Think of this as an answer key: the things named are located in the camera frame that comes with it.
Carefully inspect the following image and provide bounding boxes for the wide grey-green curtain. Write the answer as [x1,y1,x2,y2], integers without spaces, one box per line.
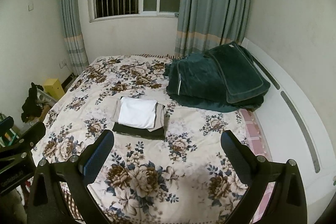
[175,0,253,58]

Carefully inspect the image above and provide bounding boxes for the black cloth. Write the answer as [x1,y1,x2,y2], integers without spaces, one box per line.
[21,82,45,122]

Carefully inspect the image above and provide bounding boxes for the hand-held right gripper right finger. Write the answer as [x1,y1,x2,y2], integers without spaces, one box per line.
[220,130,308,224]

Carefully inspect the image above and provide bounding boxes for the dark green blanket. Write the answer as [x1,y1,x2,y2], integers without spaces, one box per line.
[163,52,264,112]

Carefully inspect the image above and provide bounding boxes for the black folded garment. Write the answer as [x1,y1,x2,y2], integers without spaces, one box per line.
[112,122,166,141]

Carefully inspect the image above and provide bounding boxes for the pink checked mattress cover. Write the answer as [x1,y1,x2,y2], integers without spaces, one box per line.
[238,109,279,224]

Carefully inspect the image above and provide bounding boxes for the yellow box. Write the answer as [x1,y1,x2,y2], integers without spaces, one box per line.
[43,78,66,101]

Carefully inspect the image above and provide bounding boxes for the beige folded garment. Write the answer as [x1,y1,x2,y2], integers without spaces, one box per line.
[110,98,166,132]

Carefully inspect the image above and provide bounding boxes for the white t-shirt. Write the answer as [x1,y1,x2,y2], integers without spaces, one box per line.
[118,97,158,129]

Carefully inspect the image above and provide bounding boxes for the green crate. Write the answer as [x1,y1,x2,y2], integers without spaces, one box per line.
[0,128,20,147]

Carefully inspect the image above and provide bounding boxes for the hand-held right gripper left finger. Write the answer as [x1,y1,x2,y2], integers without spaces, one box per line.
[26,130,115,224]

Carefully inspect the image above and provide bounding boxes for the white headboard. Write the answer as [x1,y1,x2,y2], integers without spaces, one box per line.
[240,38,336,188]

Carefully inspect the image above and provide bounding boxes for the dark green pillow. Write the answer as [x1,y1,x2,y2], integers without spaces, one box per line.
[205,41,271,104]

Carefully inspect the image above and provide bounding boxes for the white plastic basket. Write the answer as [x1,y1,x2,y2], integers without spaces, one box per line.
[37,90,59,109]

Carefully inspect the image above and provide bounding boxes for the narrow grey-green curtain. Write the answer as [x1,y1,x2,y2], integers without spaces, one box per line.
[58,0,90,76]

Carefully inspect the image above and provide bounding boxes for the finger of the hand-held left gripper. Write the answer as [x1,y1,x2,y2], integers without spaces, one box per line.
[0,122,47,161]
[0,116,14,132]

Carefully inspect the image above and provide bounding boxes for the floral bedsheet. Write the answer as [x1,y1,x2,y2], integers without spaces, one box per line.
[28,53,275,224]

